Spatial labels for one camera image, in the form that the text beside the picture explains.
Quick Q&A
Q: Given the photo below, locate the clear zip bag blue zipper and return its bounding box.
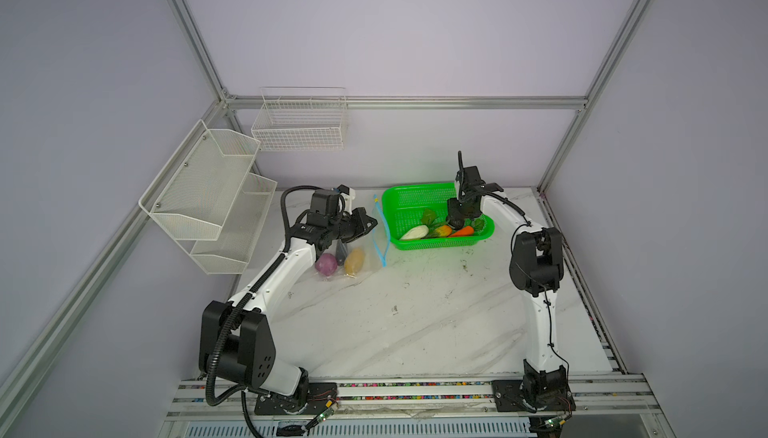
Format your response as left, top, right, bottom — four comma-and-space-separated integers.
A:
314, 195, 391, 280

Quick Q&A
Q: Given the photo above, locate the purple toy onion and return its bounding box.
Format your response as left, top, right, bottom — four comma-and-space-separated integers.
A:
315, 253, 338, 277

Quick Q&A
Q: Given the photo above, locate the yellow toy lemon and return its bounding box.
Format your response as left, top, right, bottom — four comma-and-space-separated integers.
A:
344, 248, 366, 277

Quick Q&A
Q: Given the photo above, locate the green plastic basket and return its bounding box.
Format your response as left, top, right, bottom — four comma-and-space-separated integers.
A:
381, 183, 495, 251

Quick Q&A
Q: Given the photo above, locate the dark toy eggplant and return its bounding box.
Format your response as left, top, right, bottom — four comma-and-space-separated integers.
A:
335, 241, 349, 266

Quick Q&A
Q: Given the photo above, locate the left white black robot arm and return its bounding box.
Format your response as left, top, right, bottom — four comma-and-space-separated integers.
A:
199, 185, 377, 407

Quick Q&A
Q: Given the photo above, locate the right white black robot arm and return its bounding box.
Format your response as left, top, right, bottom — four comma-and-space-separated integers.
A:
447, 164, 569, 411

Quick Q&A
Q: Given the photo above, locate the orange toy carrot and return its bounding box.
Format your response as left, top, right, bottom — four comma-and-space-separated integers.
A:
450, 226, 475, 238

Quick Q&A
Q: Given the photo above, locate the yellow green toy corn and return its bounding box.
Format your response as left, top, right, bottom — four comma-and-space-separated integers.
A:
427, 225, 454, 239

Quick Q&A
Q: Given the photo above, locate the green toy leafy vegetable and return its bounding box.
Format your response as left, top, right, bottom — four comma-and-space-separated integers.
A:
420, 208, 437, 227

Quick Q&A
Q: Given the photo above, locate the white toy radish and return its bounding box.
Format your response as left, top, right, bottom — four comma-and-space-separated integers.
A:
400, 225, 430, 241

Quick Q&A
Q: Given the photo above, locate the white mesh lower shelf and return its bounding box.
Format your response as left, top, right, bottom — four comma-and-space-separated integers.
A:
190, 173, 277, 275

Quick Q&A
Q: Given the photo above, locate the white mesh shelf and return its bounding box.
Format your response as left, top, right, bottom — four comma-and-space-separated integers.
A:
190, 173, 277, 275
138, 121, 260, 241

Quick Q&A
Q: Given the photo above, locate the white mesh upper shelf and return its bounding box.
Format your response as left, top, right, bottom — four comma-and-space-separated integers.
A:
138, 121, 260, 241

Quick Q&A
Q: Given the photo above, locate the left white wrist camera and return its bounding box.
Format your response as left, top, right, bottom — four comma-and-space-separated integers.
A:
335, 185, 355, 214

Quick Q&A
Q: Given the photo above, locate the white wire wall basket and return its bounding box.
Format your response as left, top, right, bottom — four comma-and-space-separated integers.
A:
251, 87, 348, 152

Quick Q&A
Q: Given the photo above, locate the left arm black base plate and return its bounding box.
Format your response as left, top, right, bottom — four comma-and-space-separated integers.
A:
251, 382, 338, 416

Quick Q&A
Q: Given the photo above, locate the black corrugated cable left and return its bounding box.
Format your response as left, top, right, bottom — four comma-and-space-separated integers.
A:
203, 185, 325, 438

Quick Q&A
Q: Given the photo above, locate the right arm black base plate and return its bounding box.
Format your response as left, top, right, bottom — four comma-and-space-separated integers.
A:
491, 377, 575, 413

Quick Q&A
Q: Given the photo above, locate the aluminium front rail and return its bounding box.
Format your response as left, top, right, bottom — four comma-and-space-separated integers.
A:
165, 373, 662, 421

